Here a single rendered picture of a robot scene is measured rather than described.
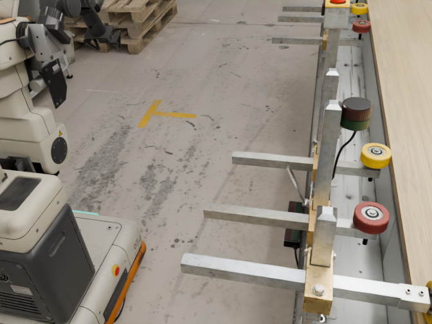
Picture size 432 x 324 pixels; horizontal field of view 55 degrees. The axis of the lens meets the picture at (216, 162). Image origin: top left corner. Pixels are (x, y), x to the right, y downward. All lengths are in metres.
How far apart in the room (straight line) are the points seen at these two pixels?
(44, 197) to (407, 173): 1.04
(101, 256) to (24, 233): 0.58
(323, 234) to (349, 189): 0.77
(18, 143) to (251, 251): 1.17
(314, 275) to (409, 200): 0.39
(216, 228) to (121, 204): 0.59
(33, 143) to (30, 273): 0.47
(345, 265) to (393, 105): 0.55
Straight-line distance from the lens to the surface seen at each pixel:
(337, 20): 1.34
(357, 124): 0.90
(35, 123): 1.56
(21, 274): 1.46
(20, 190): 1.40
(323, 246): 0.79
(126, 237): 1.88
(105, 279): 1.76
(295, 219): 1.06
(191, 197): 2.39
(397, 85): 1.60
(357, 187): 1.55
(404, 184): 1.16
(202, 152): 2.72
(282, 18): 2.37
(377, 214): 1.05
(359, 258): 1.32
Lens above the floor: 1.62
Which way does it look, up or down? 38 degrees down
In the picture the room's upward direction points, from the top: 4 degrees counter-clockwise
